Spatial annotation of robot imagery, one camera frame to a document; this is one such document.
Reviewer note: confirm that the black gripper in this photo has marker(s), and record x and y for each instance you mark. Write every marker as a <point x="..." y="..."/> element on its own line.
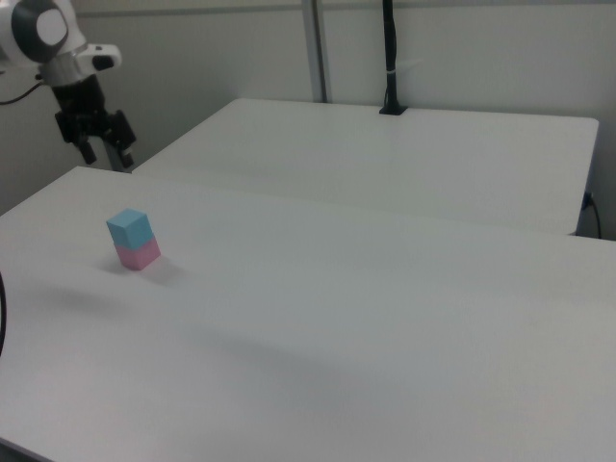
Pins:
<point x="84" y="110"/>

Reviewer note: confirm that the blue cube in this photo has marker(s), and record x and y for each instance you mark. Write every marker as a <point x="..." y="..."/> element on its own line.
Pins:
<point x="129" y="231"/>

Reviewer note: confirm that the grey aluminium wall post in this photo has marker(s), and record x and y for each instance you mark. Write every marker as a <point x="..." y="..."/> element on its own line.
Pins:
<point x="317" y="48"/>

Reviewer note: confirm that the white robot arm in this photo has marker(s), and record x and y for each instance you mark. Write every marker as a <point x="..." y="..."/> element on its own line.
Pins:
<point x="43" y="33"/>

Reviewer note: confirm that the pink cube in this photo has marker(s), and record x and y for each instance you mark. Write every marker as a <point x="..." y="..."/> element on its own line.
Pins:
<point x="139" y="257"/>

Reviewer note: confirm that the black pole with base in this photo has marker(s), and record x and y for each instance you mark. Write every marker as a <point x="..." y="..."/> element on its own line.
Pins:
<point x="391" y="58"/>

